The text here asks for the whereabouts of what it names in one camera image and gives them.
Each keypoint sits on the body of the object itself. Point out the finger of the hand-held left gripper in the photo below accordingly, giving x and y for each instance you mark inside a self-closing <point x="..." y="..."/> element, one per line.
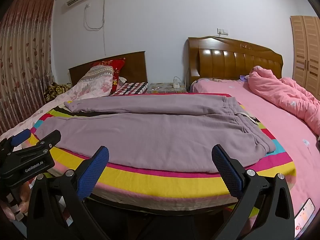
<point x="21" y="136"/>
<point x="48" y="138"/>

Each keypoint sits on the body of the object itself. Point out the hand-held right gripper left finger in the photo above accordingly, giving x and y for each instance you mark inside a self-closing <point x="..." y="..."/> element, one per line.
<point x="93" y="172"/>

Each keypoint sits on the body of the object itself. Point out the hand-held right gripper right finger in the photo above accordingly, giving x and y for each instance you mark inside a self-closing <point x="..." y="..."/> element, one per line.
<point x="226" y="172"/>

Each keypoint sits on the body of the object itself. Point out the lilac pants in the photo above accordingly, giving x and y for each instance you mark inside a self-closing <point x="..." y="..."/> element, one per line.
<point x="155" y="132"/>

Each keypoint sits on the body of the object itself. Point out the person's left hand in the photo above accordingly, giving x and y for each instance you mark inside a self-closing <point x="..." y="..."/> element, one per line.
<point x="25" y="195"/>

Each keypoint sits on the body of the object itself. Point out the pale floral bed sheet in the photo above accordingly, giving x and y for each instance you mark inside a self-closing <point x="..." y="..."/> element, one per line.
<point x="37" y="111"/>

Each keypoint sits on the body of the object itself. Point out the tiger print blanket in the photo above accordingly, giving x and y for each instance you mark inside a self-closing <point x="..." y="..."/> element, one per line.
<point x="56" y="91"/>

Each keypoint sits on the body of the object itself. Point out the pink bed sheet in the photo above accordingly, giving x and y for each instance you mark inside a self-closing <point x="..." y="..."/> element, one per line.
<point x="280" y="135"/>

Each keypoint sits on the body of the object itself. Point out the striped colourful blanket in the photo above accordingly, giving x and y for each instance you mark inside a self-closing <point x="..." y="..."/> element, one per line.
<point x="160" y="182"/>

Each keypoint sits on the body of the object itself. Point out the folded pale floral quilt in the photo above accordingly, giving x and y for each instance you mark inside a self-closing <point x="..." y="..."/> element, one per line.
<point x="95" y="82"/>

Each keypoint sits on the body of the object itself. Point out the floral pink curtain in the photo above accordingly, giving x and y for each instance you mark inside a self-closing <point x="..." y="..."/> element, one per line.
<point x="22" y="55"/>

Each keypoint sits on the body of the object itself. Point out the smartphone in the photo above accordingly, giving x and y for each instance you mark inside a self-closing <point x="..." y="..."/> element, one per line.
<point x="303" y="217"/>

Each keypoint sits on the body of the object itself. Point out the plaid cloth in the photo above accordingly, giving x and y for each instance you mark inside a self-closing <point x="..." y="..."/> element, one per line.
<point x="130" y="88"/>

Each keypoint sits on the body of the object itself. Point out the small purple cloth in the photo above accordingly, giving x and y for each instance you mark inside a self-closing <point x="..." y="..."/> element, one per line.
<point x="243" y="77"/>

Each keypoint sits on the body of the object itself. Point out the pink quilt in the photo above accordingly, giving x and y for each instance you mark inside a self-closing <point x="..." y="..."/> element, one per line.
<point x="287" y="95"/>

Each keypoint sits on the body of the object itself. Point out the red embroidered pillow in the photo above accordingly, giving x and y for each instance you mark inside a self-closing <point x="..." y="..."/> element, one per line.
<point x="116" y="66"/>

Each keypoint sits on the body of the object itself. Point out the white power strip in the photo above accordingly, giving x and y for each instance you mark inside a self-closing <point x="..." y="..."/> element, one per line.
<point x="176" y="85"/>

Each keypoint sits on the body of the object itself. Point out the nightstand with floral cover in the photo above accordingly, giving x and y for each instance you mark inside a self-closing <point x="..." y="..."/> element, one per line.
<point x="163" y="88"/>

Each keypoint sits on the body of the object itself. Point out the glossy brown wooden headboard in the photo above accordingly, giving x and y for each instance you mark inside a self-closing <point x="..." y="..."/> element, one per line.
<point x="237" y="60"/>

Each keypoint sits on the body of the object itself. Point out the dark plain wooden headboard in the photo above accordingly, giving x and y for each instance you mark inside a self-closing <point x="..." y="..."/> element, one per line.
<point x="135" y="65"/>

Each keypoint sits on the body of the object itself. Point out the light wooden wardrobe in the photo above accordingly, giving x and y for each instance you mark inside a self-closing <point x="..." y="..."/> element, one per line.
<point x="307" y="55"/>

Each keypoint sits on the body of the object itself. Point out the white wall socket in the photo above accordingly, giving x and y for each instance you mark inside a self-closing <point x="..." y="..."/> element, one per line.
<point x="222" y="31"/>

